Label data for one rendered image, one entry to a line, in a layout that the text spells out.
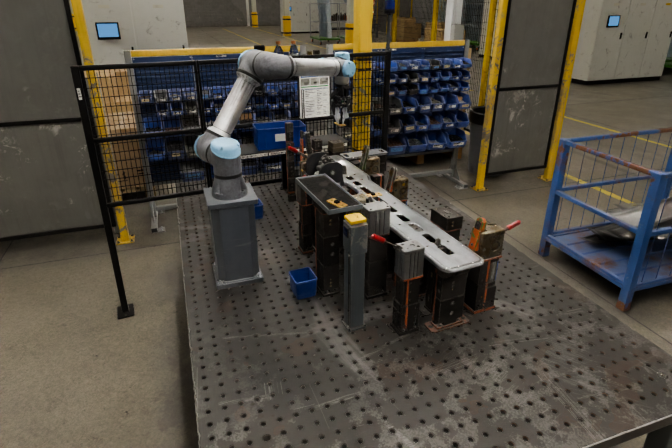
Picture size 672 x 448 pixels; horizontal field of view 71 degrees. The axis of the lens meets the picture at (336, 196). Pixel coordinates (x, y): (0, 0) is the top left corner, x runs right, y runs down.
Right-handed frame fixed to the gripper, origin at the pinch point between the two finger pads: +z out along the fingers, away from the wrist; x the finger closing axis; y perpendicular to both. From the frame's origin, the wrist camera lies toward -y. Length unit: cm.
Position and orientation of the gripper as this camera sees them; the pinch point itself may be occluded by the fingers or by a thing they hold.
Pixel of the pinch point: (339, 121)
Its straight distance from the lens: 251.8
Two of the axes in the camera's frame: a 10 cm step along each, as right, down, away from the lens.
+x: 9.1, -1.6, 3.9
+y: 4.2, 3.6, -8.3
